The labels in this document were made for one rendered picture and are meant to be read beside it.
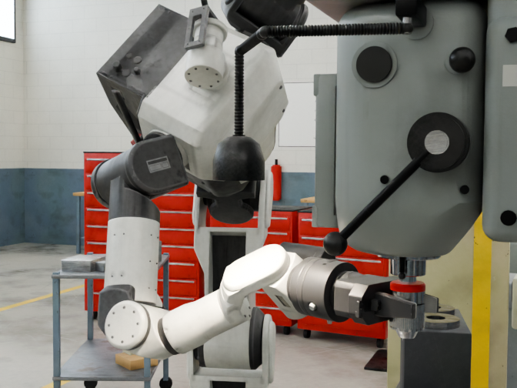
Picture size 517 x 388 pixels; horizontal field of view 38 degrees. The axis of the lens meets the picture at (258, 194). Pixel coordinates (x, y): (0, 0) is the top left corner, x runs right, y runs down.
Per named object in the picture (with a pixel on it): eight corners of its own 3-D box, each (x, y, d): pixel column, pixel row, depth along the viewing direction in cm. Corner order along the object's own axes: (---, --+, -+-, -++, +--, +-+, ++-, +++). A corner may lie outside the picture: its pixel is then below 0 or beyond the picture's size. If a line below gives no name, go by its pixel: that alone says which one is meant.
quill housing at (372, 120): (322, 258, 94) (325, 1, 92) (358, 240, 113) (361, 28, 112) (480, 266, 88) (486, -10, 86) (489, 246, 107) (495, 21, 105)
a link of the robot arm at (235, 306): (285, 264, 111) (209, 302, 114) (313, 299, 116) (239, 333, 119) (280, 235, 116) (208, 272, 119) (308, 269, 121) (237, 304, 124)
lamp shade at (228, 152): (209, 178, 106) (209, 135, 106) (258, 178, 108) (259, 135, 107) (216, 180, 99) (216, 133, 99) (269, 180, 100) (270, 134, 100)
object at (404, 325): (381, 326, 102) (382, 288, 102) (405, 322, 105) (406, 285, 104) (408, 333, 98) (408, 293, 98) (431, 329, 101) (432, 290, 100)
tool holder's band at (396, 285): (382, 288, 102) (382, 281, 101) (406, 285, 104) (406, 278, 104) (408, 293, 98) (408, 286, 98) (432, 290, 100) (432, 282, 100)
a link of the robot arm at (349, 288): (361, 272, 99) (294, 262, 107) (358, 344, 99) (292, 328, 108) (414, 263, 108) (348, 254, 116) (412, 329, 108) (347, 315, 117)
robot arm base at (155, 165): (115, 228, 139) (79, 178, 137) (160, 191, 147) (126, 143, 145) (158, 211, 128) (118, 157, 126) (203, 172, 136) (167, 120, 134)
